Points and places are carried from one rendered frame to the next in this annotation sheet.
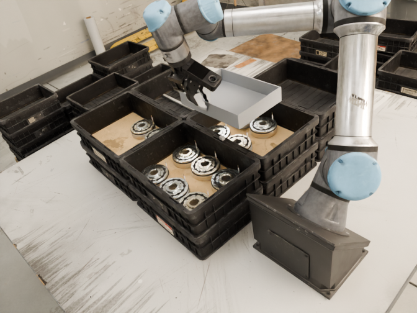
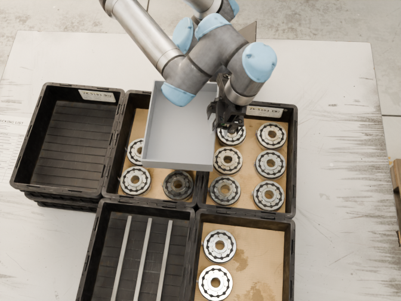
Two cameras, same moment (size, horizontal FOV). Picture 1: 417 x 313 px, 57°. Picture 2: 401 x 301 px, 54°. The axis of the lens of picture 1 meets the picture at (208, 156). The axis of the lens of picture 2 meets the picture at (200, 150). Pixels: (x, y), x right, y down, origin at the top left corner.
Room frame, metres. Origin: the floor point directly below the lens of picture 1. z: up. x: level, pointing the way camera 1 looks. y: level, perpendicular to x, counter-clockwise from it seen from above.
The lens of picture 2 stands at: (1.47, 0.32, 2.08)
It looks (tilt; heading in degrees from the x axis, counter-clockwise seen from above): 65 degrees down; 224
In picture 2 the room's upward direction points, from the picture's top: 3 degrees counter-clockwise
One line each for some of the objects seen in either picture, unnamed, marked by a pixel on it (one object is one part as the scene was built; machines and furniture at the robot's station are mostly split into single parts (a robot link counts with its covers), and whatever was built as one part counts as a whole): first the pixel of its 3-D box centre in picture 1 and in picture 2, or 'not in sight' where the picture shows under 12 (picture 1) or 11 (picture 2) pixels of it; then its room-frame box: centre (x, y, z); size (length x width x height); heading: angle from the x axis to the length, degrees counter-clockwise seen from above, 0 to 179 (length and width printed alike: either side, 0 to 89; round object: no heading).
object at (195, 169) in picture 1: (205, 164); (227, 160); (1.02, 0.02, 0.86); 0.10 x 0.10 x 0.01
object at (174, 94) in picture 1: (185, 100); (138, 272); (1.48, 0.05, 0.87); 0.40 x 0.30 x 0.11; 34
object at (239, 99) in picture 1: (229, 95); (182, 123); (1.10, -0.11, 1.07); 0.27 x 0.20 x 0.05; 36
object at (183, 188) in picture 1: (173, 188); (270, 163); (0.94, 0.14, 0.86); 0.10 x 0.10 x 0.01
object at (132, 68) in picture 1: (126, 79); not in sight; (2.88, 0.52, 0.37); 0.40 x 0.30 x 0.45; 128
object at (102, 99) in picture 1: (112, 117); not in sight; (2.32, 0.60, 0.37); 0.40 x 0.30 x 0.45; 128
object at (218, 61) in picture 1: (218, 59); not in sight; (2.16, -0.18, 0.71); 0.22 x 0.19 x 0.01; 38
